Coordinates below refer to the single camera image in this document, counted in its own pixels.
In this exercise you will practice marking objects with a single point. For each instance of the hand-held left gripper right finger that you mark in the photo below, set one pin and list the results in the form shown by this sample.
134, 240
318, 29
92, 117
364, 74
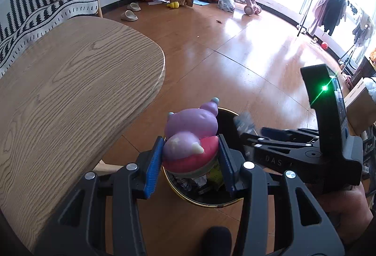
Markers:
224, 165

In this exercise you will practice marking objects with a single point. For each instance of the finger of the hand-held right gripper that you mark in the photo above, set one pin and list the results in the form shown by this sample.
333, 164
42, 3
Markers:
282, 146
276, 133

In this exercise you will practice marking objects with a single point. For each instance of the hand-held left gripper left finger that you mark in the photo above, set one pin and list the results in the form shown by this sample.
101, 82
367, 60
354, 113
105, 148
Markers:
154, 168

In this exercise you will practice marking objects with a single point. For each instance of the black trash bin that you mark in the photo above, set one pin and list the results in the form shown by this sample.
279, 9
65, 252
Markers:
224, 122

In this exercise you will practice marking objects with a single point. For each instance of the purple pink toy figure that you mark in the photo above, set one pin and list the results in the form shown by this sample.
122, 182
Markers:
188, 132

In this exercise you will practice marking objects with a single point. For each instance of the person's right hand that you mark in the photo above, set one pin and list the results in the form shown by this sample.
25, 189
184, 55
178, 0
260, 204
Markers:
349, 212

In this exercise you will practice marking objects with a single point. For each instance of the cardboard box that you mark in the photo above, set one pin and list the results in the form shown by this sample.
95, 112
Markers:
361, 109

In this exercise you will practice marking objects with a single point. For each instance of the small red ball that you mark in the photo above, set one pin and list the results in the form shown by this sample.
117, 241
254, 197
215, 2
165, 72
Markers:
324, 45

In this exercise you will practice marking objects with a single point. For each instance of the hanging pink garment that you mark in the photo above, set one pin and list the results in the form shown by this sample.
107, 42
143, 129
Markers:
318, 9

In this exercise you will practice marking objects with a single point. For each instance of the metal clothes rack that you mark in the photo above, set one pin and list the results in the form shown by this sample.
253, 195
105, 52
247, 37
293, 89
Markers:
305, 9

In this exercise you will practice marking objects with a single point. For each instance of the white plastic bag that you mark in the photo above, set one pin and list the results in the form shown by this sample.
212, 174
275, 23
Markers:
226, 2

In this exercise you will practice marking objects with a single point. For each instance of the blue paper sheet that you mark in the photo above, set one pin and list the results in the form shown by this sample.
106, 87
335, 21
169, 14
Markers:
201, 3

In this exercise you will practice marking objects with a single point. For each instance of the beige slipper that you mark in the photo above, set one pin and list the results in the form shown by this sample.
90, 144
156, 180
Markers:
133, 6
129, 15

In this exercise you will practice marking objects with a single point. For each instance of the yellow toy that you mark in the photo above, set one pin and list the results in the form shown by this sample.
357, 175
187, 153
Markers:
173, 5

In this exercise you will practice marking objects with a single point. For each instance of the white paper sheet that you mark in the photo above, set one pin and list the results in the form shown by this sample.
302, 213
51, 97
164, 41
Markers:
157, 2

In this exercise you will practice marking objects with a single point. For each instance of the black white striped blanket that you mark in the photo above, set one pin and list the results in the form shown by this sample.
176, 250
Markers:
38, 6

